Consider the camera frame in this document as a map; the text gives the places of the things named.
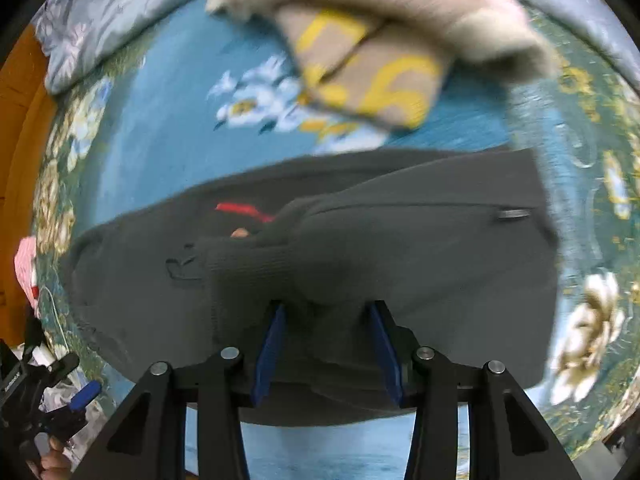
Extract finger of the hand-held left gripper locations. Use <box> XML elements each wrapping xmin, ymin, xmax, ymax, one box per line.
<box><xmin>37</xmin><ymin>352</ymin><xmax>81</xmax><ymax>381</ymax></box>
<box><xmin>47</xmin><ymin>380</ymin><xmax>104</xmax><ymax>436</ymax></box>

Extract wooden bed frame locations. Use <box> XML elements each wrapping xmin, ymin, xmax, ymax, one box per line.
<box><xmin>0</xmin><ymin>25</ymin><xmax>56</xmax><ymax>331</ymax></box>

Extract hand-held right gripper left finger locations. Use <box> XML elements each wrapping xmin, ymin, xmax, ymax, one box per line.
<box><xmin>72</xmin><ymin>302</ymin><xmax>288</xmax><ymax>480</ymax></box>

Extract person's left hand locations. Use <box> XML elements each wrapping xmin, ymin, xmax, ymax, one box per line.
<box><xmin>30</xmin><ymin>432</ymin><xmax>76</xmax><ymax>480</ymax></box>

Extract dark grey pants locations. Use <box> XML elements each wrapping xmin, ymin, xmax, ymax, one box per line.
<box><xmin>60</xmin><ymin>147</ymin><xmax>561</xmax><ymax>428</ymax></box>

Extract pink cloth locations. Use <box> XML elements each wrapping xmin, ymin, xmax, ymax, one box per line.
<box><xmin>14</xmin><ymin>237</ymin><xmax>42</xmax><ymax>311</ymax></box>

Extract teal floral bed sheet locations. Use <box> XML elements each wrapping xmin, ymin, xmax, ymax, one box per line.
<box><xmin>30</xmin><ymin>0</ymin><xmax>640</xmax><ymax>480</ymax></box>

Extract grey-blue floral quilt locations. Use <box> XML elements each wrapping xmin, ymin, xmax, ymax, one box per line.
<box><xmin>32</xmin><ymin>0</ymin><xmax>640</xmax><ymax>96</ymax></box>

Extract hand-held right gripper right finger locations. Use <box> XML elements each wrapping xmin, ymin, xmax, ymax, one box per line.
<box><xmin>367</xmin><ymin>300</ymin><xmax>583</xmax><ymax>480</ymax></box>

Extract beige garment with yellow print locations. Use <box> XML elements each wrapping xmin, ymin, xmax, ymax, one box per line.
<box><xmin>206</xmin><ymin>0</ymin><xmax>556</xmax><ymax>131</ymax></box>

